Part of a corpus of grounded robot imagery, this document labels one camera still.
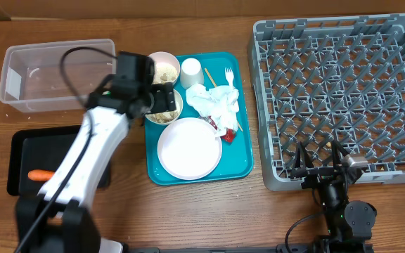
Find pink bowl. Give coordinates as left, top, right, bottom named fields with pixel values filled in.
left=149, top=51, right=181, bottom=84

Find white plastic fork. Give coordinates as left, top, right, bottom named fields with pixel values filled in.
left=225, top=67, right=234, bottom=87

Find red sauce packet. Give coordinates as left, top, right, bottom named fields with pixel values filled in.
left=199, top=116, right=236, bottom=143

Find rice and food scraps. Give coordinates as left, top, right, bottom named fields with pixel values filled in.
left=148, top=110, right=179, bottom=124

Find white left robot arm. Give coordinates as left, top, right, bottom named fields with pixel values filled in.
left=15, top=48, right=176, bottom=252

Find white napkin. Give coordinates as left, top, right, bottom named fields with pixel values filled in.
left=186, top=84, right=239, bottom=137

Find grey dishwasher rack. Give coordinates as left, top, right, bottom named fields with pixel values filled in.
left=247, top=13, right=405, bottom=191

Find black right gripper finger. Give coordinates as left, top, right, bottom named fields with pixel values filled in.
left=330, top=141, right=349, bottom=167
left=293, top=142, right=314, bottom=169

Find wooden chopstick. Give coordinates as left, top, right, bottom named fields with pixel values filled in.
left=204, top=68, right=243, bottom=132

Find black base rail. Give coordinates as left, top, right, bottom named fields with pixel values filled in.
left=125, top=244, right=316, bottom=253

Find teal plastic tray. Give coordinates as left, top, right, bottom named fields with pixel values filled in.
left=144, top=52, right=254, bottom=186

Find orange carrot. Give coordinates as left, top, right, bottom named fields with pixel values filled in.
left=27, top=169, right=55, bottom=182

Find white bowl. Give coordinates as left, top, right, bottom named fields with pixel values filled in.
left=146, top=89, right=184, bottom=126

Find clear plastic bin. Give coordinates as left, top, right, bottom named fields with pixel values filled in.
left=0, top=39, right=116, bottom=113

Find white paper cup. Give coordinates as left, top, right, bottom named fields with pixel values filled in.
left=180, top=58, right=204, bottom=89

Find white round plate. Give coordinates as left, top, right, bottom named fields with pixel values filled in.
left=157, top=117, right=222, bottom=181

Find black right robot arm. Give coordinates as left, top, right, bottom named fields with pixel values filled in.
left=285, top=141, right=377, bottom=253

